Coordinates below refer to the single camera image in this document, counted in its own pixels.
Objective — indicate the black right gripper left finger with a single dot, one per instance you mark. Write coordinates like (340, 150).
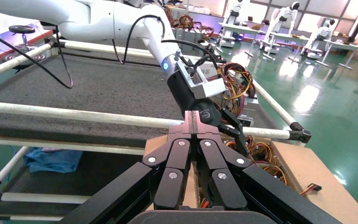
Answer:
(172, 154)

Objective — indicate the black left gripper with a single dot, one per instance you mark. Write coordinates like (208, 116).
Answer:
(182, 89)

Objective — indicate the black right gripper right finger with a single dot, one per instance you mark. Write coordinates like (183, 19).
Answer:
(216, 151)

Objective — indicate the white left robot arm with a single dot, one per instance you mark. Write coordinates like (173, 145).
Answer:
(74, 18)

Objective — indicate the brown cardboard divider box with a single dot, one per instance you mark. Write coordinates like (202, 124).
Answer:
(321, 185)

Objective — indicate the white red sign placard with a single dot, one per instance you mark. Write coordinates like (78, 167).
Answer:
(211, 69)

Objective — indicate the white work table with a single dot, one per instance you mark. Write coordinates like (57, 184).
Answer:
(290, 37)
(240, 28)
(345, 45)

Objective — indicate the white humanoid robot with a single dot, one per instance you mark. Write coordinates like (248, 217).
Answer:
(236, 7)
(285, 14)
(321, 32)

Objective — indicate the blue cloth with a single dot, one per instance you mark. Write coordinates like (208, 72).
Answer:
(49, 159)

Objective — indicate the black round stool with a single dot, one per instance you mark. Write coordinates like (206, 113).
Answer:
(22, 29)

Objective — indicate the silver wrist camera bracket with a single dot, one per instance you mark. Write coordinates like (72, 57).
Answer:
(210, 88)

